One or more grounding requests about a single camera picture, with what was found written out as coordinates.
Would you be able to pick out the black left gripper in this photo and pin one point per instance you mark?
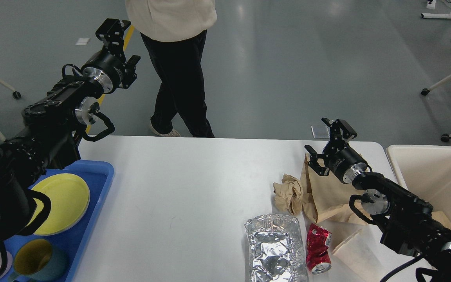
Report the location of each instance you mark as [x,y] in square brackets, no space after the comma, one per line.
[109,67]

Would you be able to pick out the aluminium foil tray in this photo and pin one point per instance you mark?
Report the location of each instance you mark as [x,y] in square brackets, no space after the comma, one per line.
[276,250]

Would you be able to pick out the brown paper bag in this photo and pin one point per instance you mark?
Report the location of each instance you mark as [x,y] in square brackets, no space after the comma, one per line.
[326,198]

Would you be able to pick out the crumpled brown paper ball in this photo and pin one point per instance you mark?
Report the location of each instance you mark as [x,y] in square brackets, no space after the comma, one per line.
[288,195]

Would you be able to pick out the yellow plastic plate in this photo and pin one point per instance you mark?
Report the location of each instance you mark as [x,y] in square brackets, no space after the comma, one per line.
[69,195]

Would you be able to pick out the blue plastic tray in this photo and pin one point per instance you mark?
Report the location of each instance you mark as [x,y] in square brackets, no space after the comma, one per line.
[98,176]

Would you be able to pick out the white paper cup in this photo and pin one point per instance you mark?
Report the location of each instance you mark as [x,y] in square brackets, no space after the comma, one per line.
[355,252]

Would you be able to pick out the beige plastic bin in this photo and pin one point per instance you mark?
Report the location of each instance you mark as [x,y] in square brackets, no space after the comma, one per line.
[425,171]

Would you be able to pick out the person in black trousers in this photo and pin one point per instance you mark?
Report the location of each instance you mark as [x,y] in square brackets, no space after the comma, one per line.
[174,33]

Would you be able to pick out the crushed red soda can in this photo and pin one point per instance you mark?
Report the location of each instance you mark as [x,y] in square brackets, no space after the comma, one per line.
[318,241]

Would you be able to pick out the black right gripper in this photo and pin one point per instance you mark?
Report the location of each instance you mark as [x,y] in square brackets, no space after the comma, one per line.
[339,158]

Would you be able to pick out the dark teal mug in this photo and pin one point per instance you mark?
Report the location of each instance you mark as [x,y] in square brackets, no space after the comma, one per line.
[39,261]

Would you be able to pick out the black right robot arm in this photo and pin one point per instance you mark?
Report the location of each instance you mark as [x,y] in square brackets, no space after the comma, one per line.
[404,219]

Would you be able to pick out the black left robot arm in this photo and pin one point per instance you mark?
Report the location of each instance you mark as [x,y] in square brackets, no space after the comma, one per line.
[54,127]

